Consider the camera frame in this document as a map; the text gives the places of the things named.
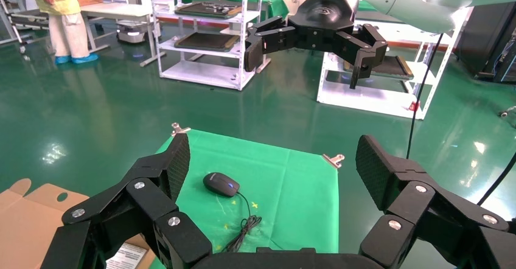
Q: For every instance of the wide white shelf rack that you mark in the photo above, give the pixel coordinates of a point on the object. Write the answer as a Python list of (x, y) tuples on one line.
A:
[(363, 98)]

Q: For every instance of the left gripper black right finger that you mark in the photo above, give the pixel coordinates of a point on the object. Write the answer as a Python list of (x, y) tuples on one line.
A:
[(423, 210)]

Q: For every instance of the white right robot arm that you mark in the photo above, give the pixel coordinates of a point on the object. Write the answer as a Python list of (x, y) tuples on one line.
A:
[(411, 5)]

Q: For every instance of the grey floor robot vehicle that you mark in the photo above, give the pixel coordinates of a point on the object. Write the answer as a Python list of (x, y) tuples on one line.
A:
[(131, 35)]

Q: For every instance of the green table cloth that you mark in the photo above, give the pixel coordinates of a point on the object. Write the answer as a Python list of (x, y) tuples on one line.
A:
[(290, 202)]

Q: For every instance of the grey wheeled base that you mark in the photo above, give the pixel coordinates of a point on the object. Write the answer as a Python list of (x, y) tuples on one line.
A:
[(508, 114)]

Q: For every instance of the silver metal binder clip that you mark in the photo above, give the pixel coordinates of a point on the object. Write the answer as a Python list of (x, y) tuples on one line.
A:
[(334, 161), (177, 130)]

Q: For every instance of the black equipment cabinet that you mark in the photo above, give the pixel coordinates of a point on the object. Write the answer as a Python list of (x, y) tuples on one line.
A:
[(483, 37)]

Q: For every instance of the table with green cover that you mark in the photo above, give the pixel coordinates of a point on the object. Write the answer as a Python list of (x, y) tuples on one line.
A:
[(274, 3)]

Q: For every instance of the black tray with tools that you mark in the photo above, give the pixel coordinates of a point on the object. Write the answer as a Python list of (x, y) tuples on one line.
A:
[(207, 10)]

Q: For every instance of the grey metal cart frame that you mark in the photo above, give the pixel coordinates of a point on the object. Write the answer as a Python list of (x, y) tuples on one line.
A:
[(16, 17)]

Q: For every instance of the small red object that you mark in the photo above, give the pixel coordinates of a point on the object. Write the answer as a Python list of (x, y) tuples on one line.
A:
[(414, 106)]

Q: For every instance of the empty black tray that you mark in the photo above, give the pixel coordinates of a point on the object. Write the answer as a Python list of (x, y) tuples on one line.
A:
[(205, 41)]

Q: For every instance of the person's feet in blue covers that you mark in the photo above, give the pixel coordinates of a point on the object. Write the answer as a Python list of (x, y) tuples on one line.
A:
[(60, 1)]

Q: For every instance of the brown cardboard box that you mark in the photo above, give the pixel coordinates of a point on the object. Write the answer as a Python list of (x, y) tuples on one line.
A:
[(28, 227)]

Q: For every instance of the white metal shelf rack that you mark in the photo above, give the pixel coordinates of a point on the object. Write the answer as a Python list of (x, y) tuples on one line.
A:
[(201, 73)]

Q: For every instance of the white work table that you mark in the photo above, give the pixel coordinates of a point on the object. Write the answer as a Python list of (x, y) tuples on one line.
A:
[(117, 11)]

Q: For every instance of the white printed paper sheet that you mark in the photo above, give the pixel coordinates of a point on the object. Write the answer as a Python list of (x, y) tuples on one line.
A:
[(127, 257)]

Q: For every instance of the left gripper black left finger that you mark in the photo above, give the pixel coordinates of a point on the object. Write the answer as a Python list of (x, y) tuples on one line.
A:
[(137, 202)]

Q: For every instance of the black tray wooden edge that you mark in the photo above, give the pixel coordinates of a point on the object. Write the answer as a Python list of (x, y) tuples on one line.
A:
[(391, 67)]

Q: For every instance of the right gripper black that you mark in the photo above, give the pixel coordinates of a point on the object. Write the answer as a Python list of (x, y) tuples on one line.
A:
[(324, 13)]

